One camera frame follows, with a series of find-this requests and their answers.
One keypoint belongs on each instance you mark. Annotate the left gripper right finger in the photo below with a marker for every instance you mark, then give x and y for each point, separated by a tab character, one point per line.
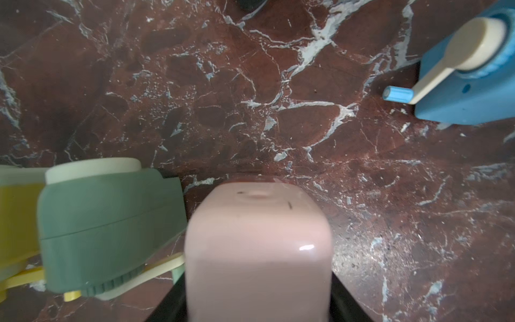
343	307

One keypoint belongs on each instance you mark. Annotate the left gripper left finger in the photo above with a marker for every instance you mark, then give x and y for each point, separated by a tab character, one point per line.
173	307

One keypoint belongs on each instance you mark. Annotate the pink pencil sharpener back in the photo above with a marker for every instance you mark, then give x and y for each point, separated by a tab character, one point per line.
258	251

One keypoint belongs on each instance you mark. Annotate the green pencil sharpener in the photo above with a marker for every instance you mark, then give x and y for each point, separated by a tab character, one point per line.
100	221

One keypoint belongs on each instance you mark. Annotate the yellow pencil sharpener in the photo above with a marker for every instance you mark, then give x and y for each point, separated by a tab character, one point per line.
20	189

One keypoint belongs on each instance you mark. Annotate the blue pencil sharpener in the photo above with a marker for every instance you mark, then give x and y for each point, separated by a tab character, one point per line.
468	78

